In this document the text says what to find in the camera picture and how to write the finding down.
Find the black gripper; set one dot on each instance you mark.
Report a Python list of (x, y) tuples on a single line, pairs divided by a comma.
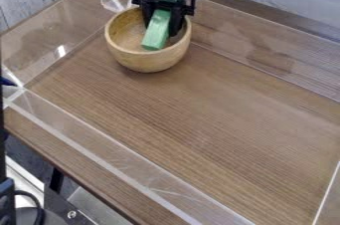
[(178, 8)]

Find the green rectangular block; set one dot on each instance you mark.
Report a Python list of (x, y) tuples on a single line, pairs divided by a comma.
[(157, 31)]

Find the brown wooden bowl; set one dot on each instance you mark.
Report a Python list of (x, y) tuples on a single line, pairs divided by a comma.
[(124, 33)]

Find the black table leg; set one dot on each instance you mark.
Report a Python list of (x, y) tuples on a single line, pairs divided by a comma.
[(56, 180)]

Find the clear acrylic tray wall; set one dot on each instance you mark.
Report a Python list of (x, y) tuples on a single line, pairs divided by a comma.
[(224, 141)]

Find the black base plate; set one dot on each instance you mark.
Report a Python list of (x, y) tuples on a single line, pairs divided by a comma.
[(60, 212)]

